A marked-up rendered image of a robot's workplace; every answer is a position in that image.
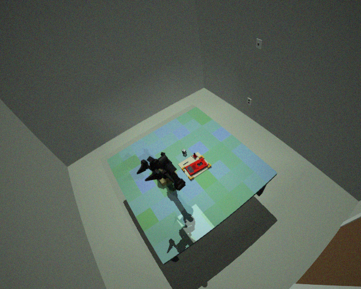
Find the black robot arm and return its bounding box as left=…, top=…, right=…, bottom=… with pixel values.
left=147, top=152, right=186, bottom=191

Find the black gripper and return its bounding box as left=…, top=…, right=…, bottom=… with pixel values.
left=137, top=160, right=163, bottom=182

